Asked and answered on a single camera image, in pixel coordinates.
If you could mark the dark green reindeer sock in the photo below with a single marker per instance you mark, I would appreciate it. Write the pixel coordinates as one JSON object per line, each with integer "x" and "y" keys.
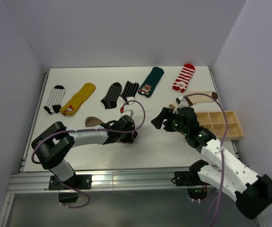
{"x": 148, "y": 86}

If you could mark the red white striped santa sock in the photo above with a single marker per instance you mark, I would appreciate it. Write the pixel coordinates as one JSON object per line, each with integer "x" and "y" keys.
{"x": 180, "y": 84}

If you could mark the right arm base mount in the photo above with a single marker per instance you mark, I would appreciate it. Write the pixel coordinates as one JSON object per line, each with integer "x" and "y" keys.
{"x": 196, "y": 189}

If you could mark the black horizontal-striped ankle sock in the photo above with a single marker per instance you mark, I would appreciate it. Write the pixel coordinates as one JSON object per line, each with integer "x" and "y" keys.
{"x": 112, "y": 95}

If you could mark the tan sock with maroon stripes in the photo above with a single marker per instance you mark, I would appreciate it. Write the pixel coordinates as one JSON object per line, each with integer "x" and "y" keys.
{"x": 93, "y": 121}

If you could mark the cream and brown sock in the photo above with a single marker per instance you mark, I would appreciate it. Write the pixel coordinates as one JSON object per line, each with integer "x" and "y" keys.
{"x": 194, "y": 99}

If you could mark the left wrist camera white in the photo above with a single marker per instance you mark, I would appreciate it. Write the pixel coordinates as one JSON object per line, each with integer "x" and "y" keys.
{"x": 126, "y": 112}

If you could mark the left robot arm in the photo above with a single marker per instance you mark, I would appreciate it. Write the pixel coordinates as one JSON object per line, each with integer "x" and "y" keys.
{"x": 52, "y": 145}

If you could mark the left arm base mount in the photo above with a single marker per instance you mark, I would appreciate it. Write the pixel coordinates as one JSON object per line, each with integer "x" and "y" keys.
{"x": 80, "y": 182}

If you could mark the aluminium table frame rail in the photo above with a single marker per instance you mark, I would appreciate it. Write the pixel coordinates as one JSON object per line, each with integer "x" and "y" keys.
{"x": 108, "y": 180}

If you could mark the mustard yellow sock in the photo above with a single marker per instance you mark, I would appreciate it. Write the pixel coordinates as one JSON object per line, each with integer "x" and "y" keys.
{"x": 74, "y": 104}

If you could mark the black vertical-striped ankle sock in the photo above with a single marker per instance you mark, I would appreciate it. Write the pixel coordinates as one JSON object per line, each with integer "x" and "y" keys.
{"x": 129, "y": 92}

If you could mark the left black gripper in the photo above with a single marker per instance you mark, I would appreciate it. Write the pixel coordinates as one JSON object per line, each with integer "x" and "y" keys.
{"x": 130, "y": 138}

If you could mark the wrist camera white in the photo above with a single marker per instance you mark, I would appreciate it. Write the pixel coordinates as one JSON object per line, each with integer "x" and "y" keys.
{"x": 126, "y": 112}
{"x": 179, "y": 103}

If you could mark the wooden compartment tray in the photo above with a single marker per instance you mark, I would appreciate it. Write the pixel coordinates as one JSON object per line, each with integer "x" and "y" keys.
{"x": 215, "y": 122}

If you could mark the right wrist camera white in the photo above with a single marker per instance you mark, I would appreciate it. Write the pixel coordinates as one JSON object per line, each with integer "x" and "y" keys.
{"x": 179, "y": 103}

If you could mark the white black vertical-striped sock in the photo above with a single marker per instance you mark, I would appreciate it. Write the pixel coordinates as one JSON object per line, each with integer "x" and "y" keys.
{"x": 53, "y": 105}

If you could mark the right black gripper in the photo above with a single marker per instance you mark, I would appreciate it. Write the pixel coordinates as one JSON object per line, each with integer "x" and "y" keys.
{"x": 158, "y": 121}

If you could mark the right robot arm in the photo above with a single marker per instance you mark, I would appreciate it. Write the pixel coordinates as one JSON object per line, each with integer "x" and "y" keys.
{"x": 251, "y": 192}

